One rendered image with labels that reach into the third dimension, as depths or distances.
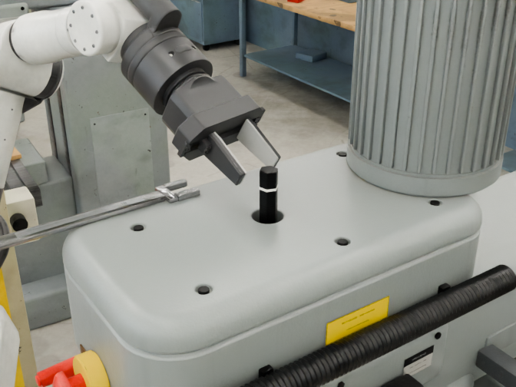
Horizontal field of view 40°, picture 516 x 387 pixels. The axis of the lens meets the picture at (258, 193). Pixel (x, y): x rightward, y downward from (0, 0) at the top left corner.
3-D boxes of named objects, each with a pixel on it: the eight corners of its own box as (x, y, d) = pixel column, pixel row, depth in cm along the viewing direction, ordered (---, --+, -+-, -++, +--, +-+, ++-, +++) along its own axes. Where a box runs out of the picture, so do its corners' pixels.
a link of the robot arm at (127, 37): (112, 102, 84) (58, 39, 87) (177, 86, 91) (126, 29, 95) (143, 26, 76) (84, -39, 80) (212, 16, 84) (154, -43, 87)
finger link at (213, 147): (239, 187, 80) (205, 149, 81) (249, 169, 77) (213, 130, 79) (229, 192, 79) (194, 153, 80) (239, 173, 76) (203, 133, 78)
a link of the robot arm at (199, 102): (246, 146, 90) (189, 83, 93) (276, 92, 83) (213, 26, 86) (171, 179, 81) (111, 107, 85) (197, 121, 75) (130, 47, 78)
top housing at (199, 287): (157, 476, 69) (145, 345, 61) (61, 334, 88) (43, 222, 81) (482, 311, 92) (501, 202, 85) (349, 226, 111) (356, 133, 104)
